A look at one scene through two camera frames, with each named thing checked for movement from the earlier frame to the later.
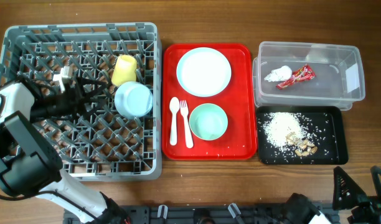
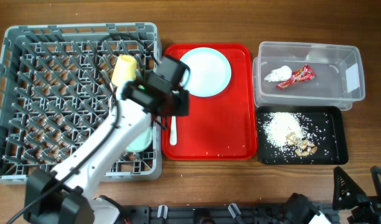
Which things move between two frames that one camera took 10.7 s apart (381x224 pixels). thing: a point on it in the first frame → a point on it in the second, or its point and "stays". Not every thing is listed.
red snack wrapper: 305,73 stays
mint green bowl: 208,121 → 142,142
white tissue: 279,74 stays
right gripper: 370,208 stays
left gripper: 78,102 → 182,106
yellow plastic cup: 124,70 stays
